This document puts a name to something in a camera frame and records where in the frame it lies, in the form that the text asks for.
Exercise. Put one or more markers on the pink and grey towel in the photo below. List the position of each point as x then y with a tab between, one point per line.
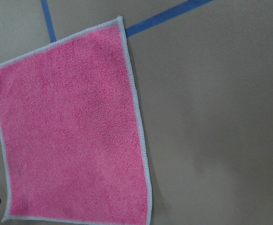
71	132

